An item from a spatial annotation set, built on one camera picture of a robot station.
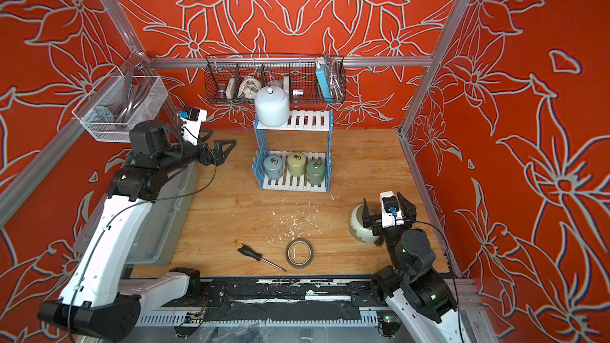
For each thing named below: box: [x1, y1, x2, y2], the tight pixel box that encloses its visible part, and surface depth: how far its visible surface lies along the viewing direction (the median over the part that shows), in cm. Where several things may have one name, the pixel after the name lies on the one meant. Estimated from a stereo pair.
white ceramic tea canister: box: [254, 85, 290, 128], surface depth 80 cm
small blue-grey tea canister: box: [262, 154, 284, 181], surface depth 97 cm
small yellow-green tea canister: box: [286, 151, 306, 178], surface depth 97 cm
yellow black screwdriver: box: [236, 242, 288, 273], surface depth 82 cm
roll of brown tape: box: [285, 238, 314, 270], surface depth 81 cm
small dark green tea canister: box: [305, 159, 326, 186], surface depth 95 cm
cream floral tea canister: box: [348, 203, 380, 245], surface depth 81 cm
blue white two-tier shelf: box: [252, 109, 334, 194], surface depth 99 cm
